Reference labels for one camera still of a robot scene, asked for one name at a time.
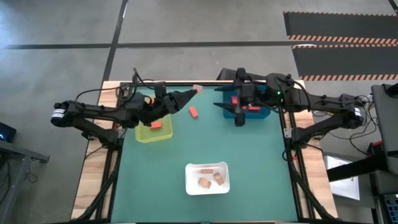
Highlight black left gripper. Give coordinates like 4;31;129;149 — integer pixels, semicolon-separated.
133;81;199;125

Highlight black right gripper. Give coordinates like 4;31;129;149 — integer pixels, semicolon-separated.
213;67;269;127

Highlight black angular case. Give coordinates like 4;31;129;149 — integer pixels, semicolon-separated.
216;67;271;82

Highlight blue plastic bin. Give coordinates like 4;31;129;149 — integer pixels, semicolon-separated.
222;84;272;119

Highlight green table mat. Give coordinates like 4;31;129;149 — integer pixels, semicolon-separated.
111;85;299;223

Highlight translucent yellow plastic bin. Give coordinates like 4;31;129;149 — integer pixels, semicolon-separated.
135;93;174;144

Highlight white plastic bin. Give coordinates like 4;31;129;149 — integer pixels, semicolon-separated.
185;161;231;196

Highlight black hazard-striped floor mat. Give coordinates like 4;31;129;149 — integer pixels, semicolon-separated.
283;11;398;45
291;44;398;82

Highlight black desk support beam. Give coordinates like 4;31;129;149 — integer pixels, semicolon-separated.
326;155;389;183

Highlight white paper sheet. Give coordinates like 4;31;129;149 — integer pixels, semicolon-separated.
323;155;361;202

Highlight red and black clamp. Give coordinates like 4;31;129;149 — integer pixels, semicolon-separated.
368;139;383;156

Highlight grey desk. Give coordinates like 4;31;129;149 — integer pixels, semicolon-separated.
371;83;398;177

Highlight grey metal side table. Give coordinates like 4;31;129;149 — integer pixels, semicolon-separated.
0;139;50;224

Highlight dark monitor screen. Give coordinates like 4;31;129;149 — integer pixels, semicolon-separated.
0;121;17;143

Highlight black keyboard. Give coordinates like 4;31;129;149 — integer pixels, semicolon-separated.
384;194;398;218

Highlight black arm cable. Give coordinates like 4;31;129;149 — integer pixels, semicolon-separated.
75;67;156;102

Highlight black aluminium table frame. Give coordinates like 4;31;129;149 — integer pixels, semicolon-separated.
73;79;338;223

